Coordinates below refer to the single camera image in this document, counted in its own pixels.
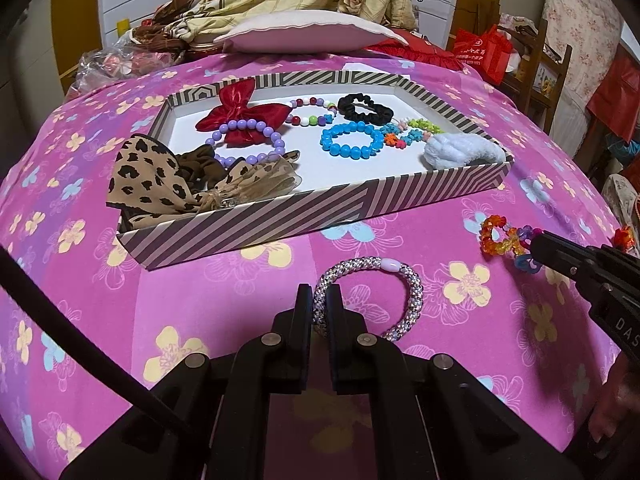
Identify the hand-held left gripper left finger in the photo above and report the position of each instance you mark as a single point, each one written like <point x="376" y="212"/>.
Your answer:
<point x="304" y="320"/>

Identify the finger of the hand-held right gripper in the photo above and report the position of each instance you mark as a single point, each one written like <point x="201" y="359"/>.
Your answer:
<point x="570" y="246"/>
<point x="580" y="270"/>

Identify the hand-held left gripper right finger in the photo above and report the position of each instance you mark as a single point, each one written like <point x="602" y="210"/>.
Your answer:
<point x="334" y="325"/>

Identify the striped cardboard box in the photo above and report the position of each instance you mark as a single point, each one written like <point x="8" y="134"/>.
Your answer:
<point x="300" y="215"/>

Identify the black scrunchie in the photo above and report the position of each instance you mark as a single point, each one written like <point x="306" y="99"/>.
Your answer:
<point x="350" y="105"/>

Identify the red satin hair bow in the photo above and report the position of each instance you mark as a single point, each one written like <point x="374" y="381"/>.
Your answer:
<point x="235" y="100"/>

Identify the person's right hand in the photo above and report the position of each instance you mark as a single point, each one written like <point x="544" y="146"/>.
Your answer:
<point x="617" y="400"/>

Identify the pile of clothes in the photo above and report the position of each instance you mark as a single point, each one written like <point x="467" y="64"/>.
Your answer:
<point x="625" y="190"/>

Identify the light blue fluffy scrunchie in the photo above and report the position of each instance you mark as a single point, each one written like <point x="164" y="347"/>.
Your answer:
<point x="460" y="152"/>

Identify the red garment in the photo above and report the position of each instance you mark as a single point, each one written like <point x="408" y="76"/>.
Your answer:
<point x="620" y="95"/>

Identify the wooden chair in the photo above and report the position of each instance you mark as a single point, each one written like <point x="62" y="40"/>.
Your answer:
<point x="545" y="65"/>

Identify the red shopping bag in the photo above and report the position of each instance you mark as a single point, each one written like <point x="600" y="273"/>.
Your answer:
<point x="480" y="55"/>

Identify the leopard print hair bow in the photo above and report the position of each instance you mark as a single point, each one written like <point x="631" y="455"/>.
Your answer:
<point x="145" y="175"/>

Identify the pink floral quilt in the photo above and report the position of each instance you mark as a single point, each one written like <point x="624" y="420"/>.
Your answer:
<point x="585" y="25"/>

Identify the pink floral bedsheet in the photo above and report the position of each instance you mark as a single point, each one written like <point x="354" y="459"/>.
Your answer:
<point x="75" y="270"/>

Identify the red frilled cushion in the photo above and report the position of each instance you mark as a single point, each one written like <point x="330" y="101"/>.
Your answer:
<point x="420" y="52"/>

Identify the white pillow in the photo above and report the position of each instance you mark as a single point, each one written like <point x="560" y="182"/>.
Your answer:
<point x="300" y="35"/>

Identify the red tin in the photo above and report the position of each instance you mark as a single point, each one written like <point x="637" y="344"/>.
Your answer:
<point x="202" y="48"/>

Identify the clear plastic bag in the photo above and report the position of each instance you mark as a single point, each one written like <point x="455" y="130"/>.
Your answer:
<point x="110" y="67"/>

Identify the yellow wall sticker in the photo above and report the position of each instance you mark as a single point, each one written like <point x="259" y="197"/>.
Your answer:
<point x="122" y="27"/>

